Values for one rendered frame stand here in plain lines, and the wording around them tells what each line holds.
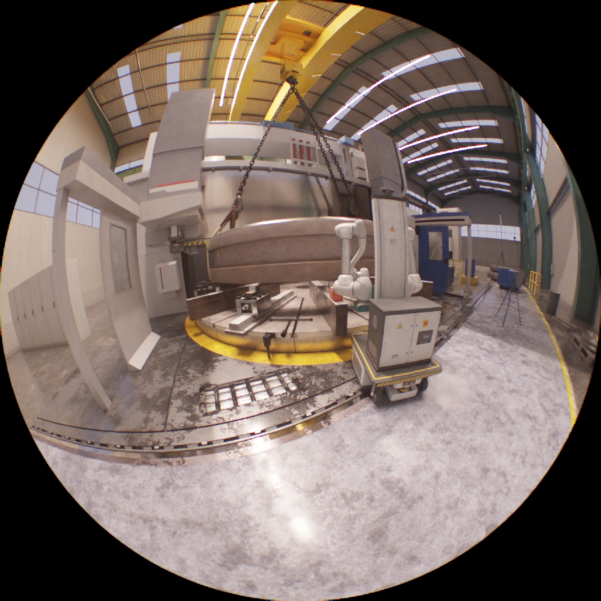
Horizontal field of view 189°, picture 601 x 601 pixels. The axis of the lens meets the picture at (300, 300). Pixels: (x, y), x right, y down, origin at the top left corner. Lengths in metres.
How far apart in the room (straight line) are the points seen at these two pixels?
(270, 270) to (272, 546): 2.87
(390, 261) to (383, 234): 0.25
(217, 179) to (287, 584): 6.59
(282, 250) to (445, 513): 3.25
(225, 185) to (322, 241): 3.79
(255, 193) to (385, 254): 4.64
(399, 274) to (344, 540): 2.02
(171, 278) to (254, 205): 3.07
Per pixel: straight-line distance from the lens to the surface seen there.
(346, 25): 10.99
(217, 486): 1.40
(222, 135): 8.31
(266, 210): 5.62
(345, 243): 1.88
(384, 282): 1.73
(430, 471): 1.47
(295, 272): 2.58
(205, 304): 3.38
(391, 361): 1.54
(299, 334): 2.25
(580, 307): 9.15
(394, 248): 1.76
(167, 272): 5.10
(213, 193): 5.61
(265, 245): 2.84
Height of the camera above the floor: 1.24
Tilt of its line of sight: 14 degrees down
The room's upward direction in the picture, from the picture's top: 3 degrees counter-clockwise
